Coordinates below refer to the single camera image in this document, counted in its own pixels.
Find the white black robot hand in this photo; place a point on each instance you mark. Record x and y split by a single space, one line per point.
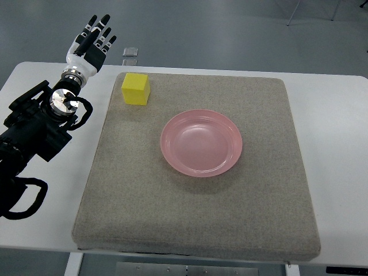
88 51

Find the yellow foam block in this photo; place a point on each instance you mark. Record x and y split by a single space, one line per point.
136 89

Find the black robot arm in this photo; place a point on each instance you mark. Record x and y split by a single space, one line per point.
39 124

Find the pink plate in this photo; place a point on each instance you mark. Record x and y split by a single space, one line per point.
201 143

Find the clear floor socket cover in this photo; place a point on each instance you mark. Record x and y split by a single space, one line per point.
130 52

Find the grey fabric cushion mat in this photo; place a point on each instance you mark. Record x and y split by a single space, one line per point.
260 209

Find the white table leg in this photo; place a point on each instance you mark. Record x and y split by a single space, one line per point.
73 264

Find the chair legs in background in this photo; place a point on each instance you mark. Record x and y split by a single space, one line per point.
328 11

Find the metal base plate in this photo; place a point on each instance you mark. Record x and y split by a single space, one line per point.
130 268

